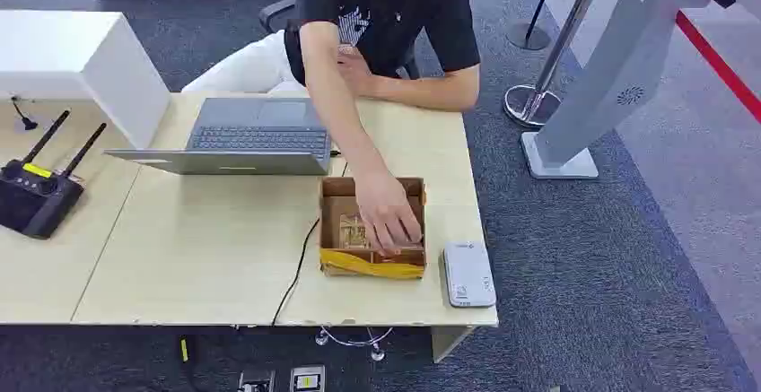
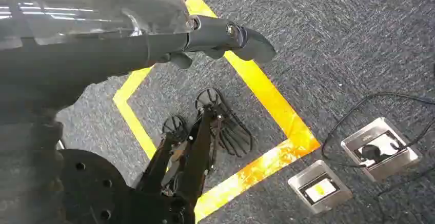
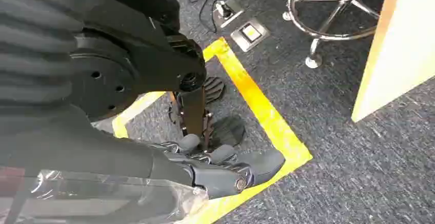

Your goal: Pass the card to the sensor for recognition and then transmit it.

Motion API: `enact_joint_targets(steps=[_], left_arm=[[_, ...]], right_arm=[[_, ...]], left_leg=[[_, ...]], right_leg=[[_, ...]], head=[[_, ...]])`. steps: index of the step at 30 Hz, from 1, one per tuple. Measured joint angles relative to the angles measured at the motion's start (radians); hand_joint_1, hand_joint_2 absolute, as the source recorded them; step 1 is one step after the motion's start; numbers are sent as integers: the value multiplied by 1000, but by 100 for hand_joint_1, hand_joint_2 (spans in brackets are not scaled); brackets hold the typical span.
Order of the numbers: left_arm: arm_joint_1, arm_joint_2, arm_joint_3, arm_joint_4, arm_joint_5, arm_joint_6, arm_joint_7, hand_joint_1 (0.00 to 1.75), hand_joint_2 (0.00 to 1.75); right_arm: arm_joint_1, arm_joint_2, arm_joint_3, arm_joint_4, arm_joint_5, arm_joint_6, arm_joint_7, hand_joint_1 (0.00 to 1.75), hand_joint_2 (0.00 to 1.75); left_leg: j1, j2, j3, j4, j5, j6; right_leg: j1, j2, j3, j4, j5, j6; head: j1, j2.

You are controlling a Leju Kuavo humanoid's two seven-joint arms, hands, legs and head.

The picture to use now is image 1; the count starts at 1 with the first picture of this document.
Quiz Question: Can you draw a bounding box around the white earphone cable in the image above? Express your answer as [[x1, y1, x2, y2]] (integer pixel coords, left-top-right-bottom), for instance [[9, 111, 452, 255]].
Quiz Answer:
[[314, 325, 396, 363]]

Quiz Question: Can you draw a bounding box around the black stanchion post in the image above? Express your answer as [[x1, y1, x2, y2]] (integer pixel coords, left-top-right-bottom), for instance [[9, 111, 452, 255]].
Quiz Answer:
[[506, 0, 564, 52]]

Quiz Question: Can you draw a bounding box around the pale desk leg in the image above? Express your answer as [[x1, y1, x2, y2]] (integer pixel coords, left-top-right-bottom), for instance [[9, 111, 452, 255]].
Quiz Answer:
[[430, 325, 477, 365]]

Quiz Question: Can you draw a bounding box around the person's left hand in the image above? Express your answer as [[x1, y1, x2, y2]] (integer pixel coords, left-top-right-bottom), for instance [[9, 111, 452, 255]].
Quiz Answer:
[[336, 44, 377, 99]]

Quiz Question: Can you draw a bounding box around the white kiosk stand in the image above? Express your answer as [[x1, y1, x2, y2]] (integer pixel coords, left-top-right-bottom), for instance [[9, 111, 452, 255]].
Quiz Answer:
[[520, 0, 738, 181]]

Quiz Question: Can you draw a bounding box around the black router with antennas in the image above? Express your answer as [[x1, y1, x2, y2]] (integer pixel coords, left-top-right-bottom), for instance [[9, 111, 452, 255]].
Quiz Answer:
[[0, 109, 109, 241]]

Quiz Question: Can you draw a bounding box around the chrome stanchion post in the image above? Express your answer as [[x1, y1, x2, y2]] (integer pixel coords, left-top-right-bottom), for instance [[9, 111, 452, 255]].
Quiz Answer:
[[503, 0, 614, 129]]

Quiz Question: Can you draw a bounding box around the wooden box with yellow tape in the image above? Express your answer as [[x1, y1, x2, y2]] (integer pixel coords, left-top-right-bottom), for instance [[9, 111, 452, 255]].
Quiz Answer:
[[318, 176, 429, 282]]

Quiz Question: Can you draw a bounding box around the red barrier belt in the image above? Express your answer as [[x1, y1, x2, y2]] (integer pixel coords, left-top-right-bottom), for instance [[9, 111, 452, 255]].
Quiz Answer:
[[620, 0, 761, 125]]

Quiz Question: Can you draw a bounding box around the person's right hand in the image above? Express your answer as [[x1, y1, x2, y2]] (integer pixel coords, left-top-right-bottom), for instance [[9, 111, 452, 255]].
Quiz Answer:
[[354, 171, 424, 257]]

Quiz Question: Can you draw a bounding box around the black cable with yellow tag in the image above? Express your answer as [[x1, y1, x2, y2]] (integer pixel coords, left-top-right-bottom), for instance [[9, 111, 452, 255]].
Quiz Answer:
[[177, 334, 202, 379]]

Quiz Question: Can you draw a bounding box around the person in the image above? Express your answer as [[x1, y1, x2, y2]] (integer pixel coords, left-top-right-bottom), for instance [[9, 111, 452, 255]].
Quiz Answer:
[[180, 0, 482, 114]]

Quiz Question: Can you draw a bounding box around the floor socket with yellow label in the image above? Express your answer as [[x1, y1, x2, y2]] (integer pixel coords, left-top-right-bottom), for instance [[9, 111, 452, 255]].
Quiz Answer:
[[289, 364, 328, 392]]

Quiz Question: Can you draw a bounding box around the small black desk microphone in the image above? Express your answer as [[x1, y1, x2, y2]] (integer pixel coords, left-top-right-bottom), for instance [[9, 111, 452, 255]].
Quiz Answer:
[[9, 96, 40, 133]]

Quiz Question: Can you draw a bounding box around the white flat device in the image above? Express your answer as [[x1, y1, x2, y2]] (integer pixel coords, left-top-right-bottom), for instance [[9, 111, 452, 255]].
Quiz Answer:
[[442, 240, 498, 309]]

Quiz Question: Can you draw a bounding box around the card with printed face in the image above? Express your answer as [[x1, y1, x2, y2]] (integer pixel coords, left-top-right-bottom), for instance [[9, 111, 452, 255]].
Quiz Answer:
[[337, 212, 373, 251]]

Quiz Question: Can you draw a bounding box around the grey laptop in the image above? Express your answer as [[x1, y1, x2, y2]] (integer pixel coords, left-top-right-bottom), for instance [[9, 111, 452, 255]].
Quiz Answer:
[[103, 96, 335, 177]]

